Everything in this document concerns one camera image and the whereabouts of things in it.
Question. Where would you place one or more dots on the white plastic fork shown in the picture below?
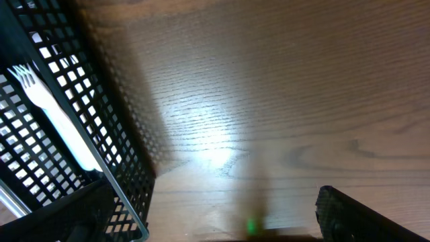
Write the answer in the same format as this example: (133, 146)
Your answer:
(40, 95)

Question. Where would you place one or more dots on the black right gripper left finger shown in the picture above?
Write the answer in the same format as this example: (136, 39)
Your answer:
(80, 216)

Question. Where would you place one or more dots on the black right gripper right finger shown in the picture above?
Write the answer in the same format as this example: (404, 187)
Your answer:
(341, 218)

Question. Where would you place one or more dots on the black plastic basket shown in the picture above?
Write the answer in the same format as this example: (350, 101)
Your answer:
(71, 165)

